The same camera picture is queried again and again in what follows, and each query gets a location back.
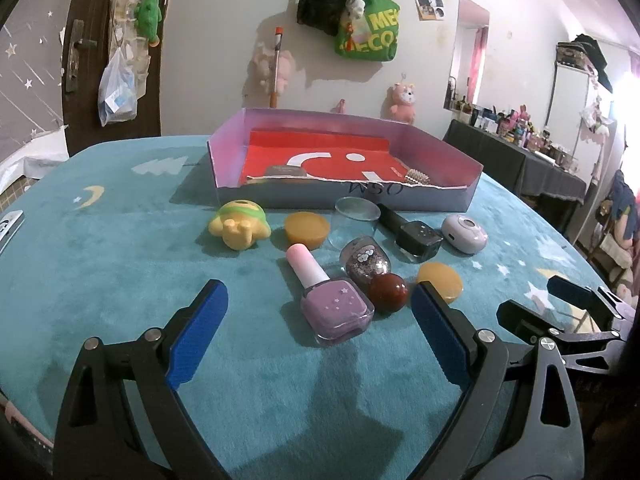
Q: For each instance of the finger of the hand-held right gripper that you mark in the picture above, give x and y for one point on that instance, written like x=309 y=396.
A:
x=525 y=317
x=575 y=294

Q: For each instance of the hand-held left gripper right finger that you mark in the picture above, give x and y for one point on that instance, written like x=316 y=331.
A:
x=440 y=335

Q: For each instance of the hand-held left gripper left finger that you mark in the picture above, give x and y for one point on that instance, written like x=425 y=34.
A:
x=200 y=330

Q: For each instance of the black nail polish bottle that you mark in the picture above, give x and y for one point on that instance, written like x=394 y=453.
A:
x=417 y=240

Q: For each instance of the purple nail polish bottle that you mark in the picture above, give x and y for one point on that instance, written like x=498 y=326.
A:
x=335 y=310

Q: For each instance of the yellow toy with green cap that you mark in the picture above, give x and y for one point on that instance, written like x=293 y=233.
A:
x=240 y=225

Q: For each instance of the amber round disc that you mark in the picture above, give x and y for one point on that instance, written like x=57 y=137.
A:
x=442 y=282
x=307 y=230

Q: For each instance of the shallow pink cardboard box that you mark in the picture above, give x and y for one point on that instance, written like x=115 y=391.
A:
x=280 y=197

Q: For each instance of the dark red ball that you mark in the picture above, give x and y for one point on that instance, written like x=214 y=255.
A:
x=389 y=294

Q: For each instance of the lilac earbud case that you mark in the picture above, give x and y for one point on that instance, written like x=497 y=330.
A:
x=464 y=234

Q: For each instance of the glitter nail polish bottle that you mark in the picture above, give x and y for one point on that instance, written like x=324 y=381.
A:
x=364 y=262

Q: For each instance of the table with dark cloth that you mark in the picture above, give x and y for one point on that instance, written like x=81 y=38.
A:
x=515 y=170

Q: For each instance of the row of cosmetic bottles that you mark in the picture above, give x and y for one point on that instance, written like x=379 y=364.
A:
x=520 y=132

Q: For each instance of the red printed paper sheet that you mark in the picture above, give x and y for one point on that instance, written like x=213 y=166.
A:
x=345 y=162

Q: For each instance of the white device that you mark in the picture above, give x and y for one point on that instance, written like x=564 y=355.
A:
x=10 y=227

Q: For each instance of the dark brown door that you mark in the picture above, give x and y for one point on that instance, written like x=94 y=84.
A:
x=87 y=125

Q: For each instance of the pink bear plush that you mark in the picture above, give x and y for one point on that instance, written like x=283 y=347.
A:
x=403 y=102

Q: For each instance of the dark clothes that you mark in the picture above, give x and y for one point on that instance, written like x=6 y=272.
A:
x=590 y=52

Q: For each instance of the clear plastic bag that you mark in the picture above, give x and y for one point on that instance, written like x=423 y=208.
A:
x=117 y=95

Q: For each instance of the pale pink plush toy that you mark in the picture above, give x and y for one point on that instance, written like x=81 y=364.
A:
x=260 y=67

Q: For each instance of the green tote bag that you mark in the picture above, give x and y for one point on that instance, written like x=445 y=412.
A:
x=375 y=40

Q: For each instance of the green plush toy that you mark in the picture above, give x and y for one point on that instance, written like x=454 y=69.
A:
x=148 y=17

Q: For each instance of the black bag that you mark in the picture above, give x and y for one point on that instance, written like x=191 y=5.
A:
x=320 y=0

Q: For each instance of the wall mirror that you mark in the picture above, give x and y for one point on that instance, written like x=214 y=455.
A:
x=467 y=55

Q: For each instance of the wall photo poster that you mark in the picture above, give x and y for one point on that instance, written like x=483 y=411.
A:
x=426 y=0

